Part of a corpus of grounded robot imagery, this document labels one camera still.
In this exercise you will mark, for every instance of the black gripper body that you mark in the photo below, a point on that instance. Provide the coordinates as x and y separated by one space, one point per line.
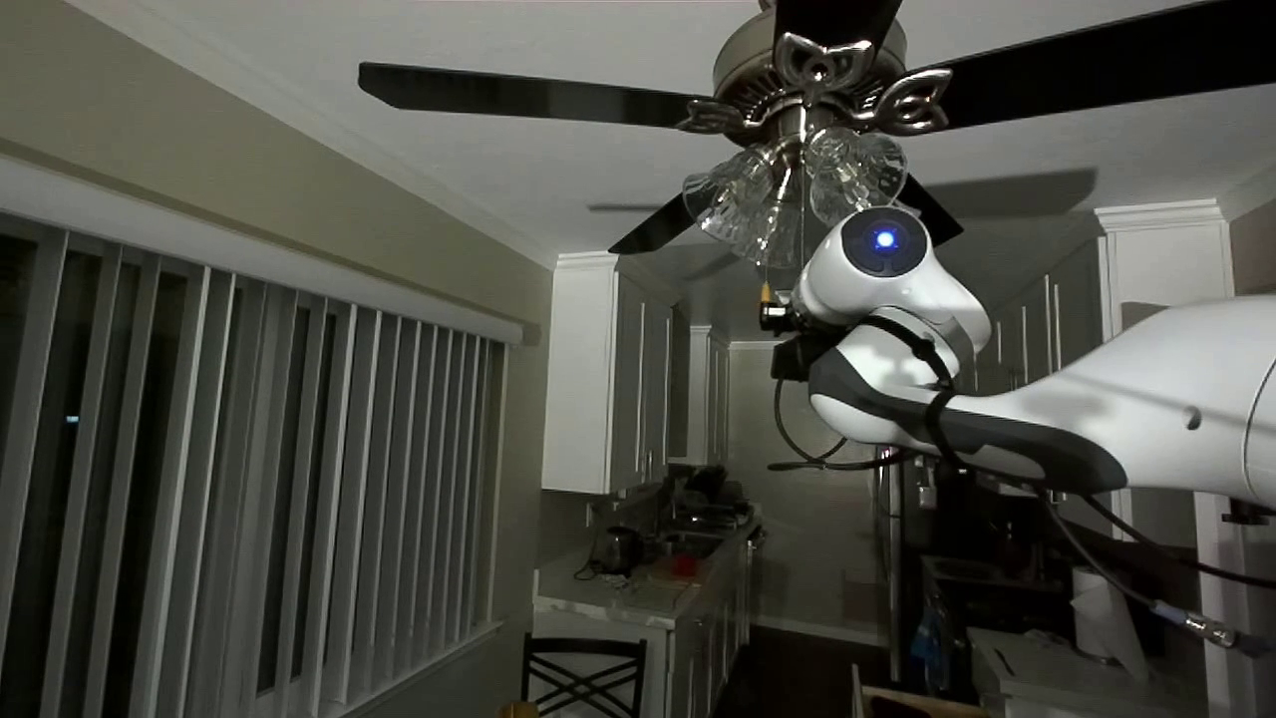
809 354

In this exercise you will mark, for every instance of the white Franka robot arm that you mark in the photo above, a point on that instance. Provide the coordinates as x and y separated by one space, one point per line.
1159 401

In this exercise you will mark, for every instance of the clear glass lamp shade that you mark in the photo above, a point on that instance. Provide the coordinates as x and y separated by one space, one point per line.
858 172
797 247
738 206

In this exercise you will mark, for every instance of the long dark fan blade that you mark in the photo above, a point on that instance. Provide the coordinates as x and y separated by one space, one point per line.
520 95
831 18
937 216
1118 63
654 227

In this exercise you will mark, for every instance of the white upper kitchen cabinet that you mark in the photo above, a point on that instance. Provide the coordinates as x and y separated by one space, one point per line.
579 372

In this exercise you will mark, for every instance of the stainless steel refrigerator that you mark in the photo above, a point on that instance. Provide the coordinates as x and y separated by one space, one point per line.
903 562

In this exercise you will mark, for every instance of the silver ceiling fan motor housing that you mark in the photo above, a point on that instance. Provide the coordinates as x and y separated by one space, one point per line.
798 67

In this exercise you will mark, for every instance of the dark kettle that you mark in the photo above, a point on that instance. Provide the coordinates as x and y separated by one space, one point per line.
616 549

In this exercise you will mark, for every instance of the white kitchen counter unit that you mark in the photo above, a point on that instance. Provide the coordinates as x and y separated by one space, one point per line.
662 614

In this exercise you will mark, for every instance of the wooden chair back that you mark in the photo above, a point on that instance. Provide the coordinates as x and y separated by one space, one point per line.
892 700

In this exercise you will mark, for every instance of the white paper bag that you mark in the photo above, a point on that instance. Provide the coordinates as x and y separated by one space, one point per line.
1104 619

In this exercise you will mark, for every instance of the white vertical window blinds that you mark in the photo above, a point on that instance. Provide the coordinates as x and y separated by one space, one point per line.
242 493

